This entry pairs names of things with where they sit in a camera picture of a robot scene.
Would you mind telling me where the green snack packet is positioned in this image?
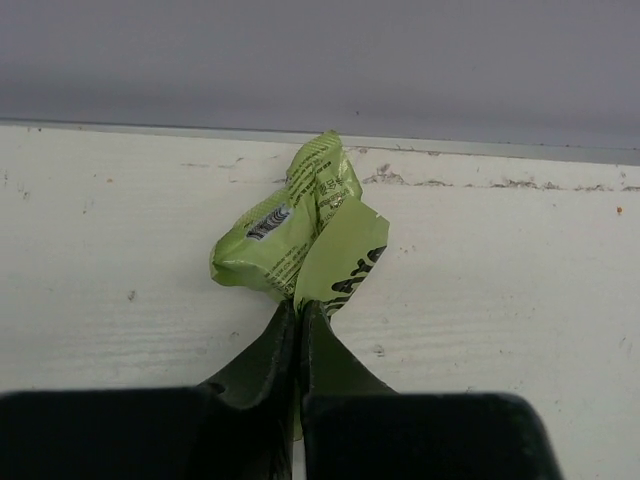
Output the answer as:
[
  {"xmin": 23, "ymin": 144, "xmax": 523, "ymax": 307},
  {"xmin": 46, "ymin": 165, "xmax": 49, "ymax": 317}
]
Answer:
[{"xmin": 209, "ymin": 131, "xmax": 390, "ymax": 315}]

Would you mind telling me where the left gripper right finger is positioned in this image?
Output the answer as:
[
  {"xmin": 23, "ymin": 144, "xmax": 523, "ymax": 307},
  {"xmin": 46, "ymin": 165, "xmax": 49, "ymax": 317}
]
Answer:
[{"xmin": 299, "ymin": 301, "xmax": 563, "ymax": 479}]

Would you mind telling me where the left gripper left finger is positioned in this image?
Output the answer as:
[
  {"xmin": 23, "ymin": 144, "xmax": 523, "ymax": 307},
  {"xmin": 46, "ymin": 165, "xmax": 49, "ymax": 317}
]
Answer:
[{"xmin": 1, "ymin": 301, "xmax": 297, "ymax": 479}]

